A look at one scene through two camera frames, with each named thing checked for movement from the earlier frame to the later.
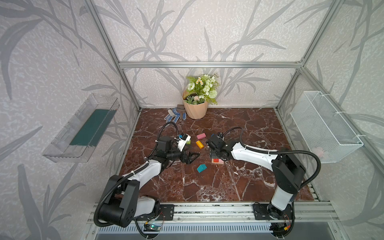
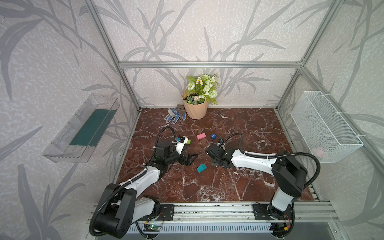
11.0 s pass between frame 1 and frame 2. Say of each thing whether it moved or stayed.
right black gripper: moved
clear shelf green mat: stayed
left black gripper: stayed
